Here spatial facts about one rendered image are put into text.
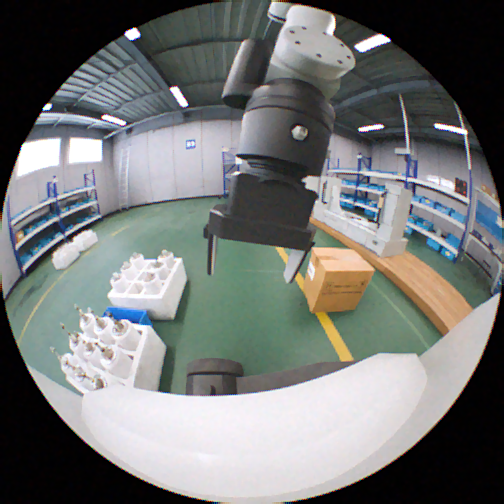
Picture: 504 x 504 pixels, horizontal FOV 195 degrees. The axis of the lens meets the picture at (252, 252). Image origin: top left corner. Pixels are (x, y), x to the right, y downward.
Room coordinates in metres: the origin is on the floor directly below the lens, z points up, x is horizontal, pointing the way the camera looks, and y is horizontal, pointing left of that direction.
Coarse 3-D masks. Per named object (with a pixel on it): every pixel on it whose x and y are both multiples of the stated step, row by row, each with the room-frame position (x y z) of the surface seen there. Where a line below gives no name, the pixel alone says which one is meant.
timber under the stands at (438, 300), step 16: (320, 224) 2.01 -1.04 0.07; (352, 240) 1.39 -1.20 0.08; (368, 256) 1.04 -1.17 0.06; (400, 256) 0.99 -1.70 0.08; (384, 272) 0.80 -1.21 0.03; (400, 272) 0.70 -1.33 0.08; (416, 272) 0.67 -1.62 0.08; (432, 272) 0.61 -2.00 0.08; (400, 288) 0.58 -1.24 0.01; (416, 288) 0.47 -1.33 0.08; (432, 288) 0.40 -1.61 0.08; (448, 288) 0.31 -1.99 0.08; (416, 304) 0.37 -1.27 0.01; (432, 304) 0.26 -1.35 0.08; (448, 304) 0.16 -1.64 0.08; (464, 304) 0.00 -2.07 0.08; (432, 320) 0.16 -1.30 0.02; (448, 320) 0.05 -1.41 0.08
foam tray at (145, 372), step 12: (132, 324) 0.25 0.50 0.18; (84, 336) 0.09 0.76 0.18; (144, 336) 0.21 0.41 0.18; (156, 336) 0.26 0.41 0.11; (120, 348) 0.13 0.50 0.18; (144, 348) 0.17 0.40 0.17; (156, 348) 0.21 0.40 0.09; (144, 360) 0.13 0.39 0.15; (156, 360) 0.17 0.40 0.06; (108, 372) 0.01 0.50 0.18; (132, 372) 0.06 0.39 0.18; (144, 372) 0.09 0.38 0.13; (156, 372) 0.12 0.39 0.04; (72, 384) -0.16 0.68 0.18; (132, 384) 0.02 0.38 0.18; (144, 384) 0.04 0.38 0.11; (156, 384) 0.07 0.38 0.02
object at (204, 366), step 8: (192, 360) 0.16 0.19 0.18; (200, 360) 0.16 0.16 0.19; (208, 360) 0.17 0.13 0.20; (216, 360) 0.17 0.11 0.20; (224, 360) 0.17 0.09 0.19; (232, 360) 0.18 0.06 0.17; (192, 368) 0.14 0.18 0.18; (200, 368) 0.14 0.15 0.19; (208, 368) 0.14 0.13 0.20; (216, 368) 0.14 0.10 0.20; (224, 368) 0.15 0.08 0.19; (232, 368) 0.15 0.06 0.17; (240, 368) 0.17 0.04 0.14; (232, 376) 0.14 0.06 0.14; (240, 376) 0.14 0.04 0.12
